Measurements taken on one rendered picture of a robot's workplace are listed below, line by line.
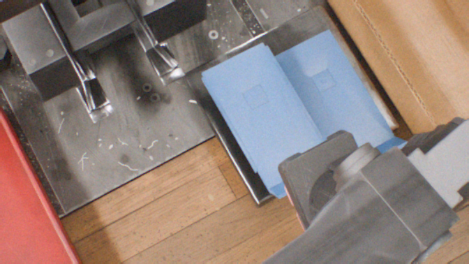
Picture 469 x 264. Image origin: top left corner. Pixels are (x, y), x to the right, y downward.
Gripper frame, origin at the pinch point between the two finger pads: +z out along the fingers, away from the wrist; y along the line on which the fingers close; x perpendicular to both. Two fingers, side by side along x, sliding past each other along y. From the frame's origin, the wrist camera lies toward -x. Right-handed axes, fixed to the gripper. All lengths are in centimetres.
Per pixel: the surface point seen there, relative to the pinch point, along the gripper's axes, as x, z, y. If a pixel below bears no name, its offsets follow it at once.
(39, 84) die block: 17.9, 13.8, 17.3
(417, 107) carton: -14.2, 2.1, 0.1
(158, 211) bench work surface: 13.0, 10.0, 0.8
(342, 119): -7.9, 6.9, 1.2
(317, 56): -9.2, 10.5, 7.5
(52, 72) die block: 16.2, 12.7, 17.9
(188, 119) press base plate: 5.6, 13.4, 7.1
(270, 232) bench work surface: 4.0, 6.1, -5.6
